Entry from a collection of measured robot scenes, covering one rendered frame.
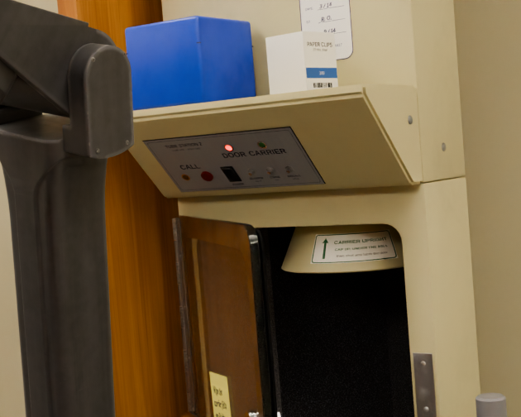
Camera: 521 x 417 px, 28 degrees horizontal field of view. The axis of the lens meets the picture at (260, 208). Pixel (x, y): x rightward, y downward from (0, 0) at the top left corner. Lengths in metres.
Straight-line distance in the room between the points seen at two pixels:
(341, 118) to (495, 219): 0.55
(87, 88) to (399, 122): 0.46
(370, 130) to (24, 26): 0.46
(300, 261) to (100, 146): 0.56
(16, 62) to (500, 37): 0.98
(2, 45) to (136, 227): 0.67
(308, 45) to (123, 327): 0.42
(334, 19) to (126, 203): 0.34
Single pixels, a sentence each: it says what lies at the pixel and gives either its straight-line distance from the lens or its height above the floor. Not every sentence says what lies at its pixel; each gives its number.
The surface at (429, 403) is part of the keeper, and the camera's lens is 1.10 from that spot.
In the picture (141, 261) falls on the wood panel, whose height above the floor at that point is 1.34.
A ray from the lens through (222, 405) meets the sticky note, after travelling 1.10.
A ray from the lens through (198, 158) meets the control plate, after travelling 1.13.
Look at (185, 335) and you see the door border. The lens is 1.24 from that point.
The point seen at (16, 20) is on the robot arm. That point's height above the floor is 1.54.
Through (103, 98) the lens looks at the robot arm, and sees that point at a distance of 0.65.
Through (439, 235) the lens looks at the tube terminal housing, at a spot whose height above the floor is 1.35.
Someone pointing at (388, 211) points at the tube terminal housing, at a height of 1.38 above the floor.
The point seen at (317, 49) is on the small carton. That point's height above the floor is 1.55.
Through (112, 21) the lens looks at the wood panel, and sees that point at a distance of 1.26.
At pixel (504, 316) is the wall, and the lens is 1.52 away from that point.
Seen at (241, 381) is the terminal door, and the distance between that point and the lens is 1.01.
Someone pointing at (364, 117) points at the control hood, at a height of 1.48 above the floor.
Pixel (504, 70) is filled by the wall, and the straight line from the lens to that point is 1.49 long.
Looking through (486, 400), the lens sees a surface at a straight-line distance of 1.00.
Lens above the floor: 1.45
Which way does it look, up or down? 3 degrees down
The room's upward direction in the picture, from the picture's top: 5 degrees counter-clockwise
